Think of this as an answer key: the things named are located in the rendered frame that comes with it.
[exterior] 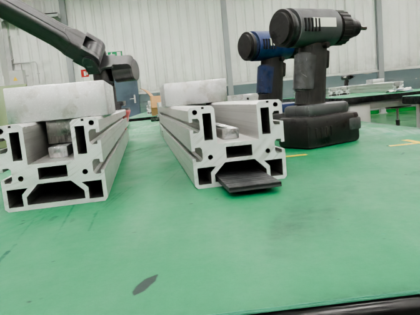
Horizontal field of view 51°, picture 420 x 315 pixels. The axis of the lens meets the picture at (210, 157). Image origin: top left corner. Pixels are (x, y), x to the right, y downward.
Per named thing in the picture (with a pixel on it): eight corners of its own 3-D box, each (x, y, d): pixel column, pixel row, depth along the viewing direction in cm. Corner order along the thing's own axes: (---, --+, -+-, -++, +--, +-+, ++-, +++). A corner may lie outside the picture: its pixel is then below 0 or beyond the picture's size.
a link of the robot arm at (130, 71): (87, 37, 121) (79, 59, 116) (127, 32, 118) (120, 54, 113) (105, 70, 130) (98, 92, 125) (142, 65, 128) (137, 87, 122)
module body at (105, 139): (92, 143, 122) (88, 112, 121) (129, 139, 124) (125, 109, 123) (5, 212, 44) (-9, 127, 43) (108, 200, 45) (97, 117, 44)
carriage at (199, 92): (162, 119, 93) (159, 87, 92) (214, 114, 94) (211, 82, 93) (167, 122, 77) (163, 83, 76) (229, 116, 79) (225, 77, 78)
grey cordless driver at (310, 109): (272, 149, 74) (262, 13, 71) (354, 134, 84) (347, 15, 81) (304, 151, 67) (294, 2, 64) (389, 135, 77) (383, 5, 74)
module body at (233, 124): (161, 136, 125) (158, 105, 124) (196, 132, 126) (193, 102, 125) (195, 189, 47) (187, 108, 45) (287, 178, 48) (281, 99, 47)
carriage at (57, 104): (42, 138, 66) (35, 92, 65) (117, 130, 67) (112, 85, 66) (11, 149, 50) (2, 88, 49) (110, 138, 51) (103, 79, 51)
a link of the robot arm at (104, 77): (96, 63, 128) (87, 62, 122) (119, 60, 126) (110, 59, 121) (100, 87, 129) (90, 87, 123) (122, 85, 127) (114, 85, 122)
